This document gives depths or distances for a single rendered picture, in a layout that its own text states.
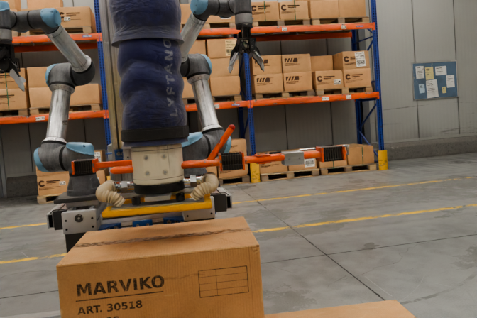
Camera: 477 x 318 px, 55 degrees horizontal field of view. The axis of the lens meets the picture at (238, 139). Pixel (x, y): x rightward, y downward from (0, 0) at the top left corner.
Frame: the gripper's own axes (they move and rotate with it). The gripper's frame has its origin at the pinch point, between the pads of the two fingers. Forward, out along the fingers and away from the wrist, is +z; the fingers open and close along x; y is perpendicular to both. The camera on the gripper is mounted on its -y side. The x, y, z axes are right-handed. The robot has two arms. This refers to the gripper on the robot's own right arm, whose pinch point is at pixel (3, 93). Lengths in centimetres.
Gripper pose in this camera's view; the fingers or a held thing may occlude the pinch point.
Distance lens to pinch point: 199.1
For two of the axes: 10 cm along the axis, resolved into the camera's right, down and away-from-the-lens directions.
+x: -10.0, 0.7, 0.6
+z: 0.7, 10.0, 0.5
